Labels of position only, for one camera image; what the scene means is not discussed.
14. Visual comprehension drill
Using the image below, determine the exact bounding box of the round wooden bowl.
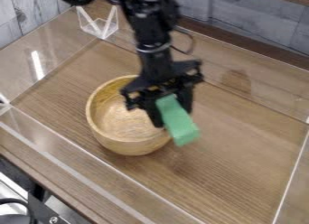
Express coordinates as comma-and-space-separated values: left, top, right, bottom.
86, 75, 172, 156

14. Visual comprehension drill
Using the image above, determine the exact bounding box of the clear acrylic corner bracket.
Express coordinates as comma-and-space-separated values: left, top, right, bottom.
77, 6, 118, 40

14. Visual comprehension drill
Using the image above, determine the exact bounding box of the black cable lower left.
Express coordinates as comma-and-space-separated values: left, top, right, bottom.
0, 199, 35, 224

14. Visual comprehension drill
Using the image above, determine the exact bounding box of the green rectangular block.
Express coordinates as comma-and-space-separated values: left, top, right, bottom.
156, 94, 201, 146

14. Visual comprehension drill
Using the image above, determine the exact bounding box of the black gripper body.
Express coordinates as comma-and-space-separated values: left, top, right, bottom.
121, 43, 204, 110

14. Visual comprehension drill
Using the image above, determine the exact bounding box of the black metal table frame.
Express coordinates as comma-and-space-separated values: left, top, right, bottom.
0, 156, 91, 224

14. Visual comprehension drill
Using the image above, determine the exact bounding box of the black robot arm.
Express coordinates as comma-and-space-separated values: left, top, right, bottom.
63, 0, 204, 127

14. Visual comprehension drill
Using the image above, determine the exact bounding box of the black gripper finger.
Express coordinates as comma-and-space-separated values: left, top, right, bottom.
177, 85, 193, 114
144, 98, 165, 128

